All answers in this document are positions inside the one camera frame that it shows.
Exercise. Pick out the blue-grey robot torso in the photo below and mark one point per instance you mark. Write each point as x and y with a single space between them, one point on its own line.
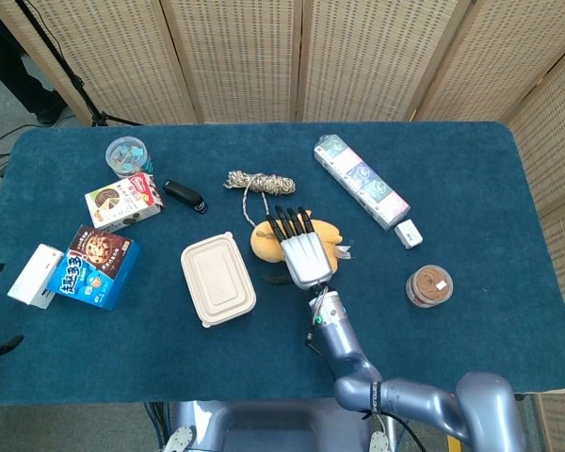
273 428

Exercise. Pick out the person in dark trousers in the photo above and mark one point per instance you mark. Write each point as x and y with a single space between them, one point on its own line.
14 61

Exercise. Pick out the blue cookie box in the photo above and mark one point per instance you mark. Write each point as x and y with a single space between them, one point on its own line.
94 268

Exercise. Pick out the woven folding screen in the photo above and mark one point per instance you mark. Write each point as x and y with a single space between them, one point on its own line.
240 56

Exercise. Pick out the white cookie snack box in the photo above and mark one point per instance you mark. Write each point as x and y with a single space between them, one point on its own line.
120 205

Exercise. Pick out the plain white rectangular box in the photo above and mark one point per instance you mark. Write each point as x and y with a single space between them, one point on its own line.
30 278

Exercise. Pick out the black stapler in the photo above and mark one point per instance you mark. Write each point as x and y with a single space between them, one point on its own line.
183 194

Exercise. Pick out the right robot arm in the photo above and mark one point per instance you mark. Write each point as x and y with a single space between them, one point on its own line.
353 367

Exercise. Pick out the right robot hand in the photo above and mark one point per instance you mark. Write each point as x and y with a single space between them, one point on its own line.
306 256

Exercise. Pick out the brown spread jar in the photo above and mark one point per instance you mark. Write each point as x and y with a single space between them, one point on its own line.
429 285

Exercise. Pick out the small white box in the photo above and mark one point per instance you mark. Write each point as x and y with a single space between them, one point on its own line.
408 234

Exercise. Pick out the pastel tissue multipack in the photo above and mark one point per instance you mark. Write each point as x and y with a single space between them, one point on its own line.
362 181

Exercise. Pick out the yellow plush toy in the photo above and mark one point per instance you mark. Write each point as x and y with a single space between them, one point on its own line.
263 240

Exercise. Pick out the black tripod stand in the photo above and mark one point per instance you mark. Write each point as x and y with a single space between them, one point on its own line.
70 77

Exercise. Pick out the clear jar of binder clips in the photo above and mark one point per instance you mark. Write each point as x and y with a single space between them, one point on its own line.
127 155

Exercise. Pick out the white lidded food container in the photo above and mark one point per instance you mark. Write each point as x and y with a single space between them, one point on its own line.
219 278

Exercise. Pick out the blue table cloth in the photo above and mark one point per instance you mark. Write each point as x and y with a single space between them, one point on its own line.
311 339

